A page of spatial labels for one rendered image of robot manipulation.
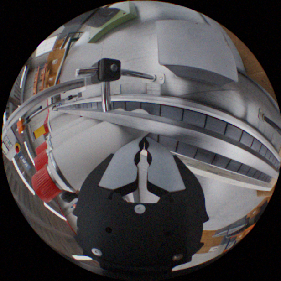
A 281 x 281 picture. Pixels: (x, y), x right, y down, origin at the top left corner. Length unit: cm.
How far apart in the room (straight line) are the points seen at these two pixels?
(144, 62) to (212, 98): 17
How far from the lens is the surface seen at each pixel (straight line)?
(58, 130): 19
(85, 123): 15
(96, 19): 45
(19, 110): 50
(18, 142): 58
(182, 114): 15
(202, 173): 15
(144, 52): 25
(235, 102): 22
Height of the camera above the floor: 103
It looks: 46 degrees down
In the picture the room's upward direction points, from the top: 129 degrees counter-clockwise
